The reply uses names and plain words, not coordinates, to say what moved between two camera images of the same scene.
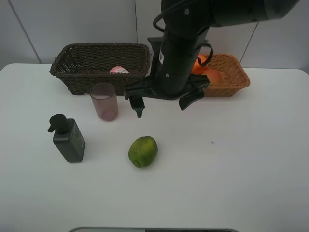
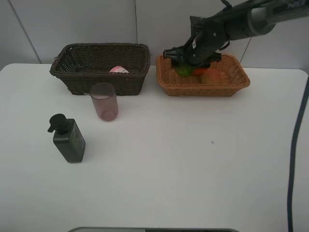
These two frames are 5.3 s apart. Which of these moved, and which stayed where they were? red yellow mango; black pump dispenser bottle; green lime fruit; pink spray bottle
Moved: green lime fruit
Stayed: red yellow mango; pink spray bottle; black pump dispenser bottle
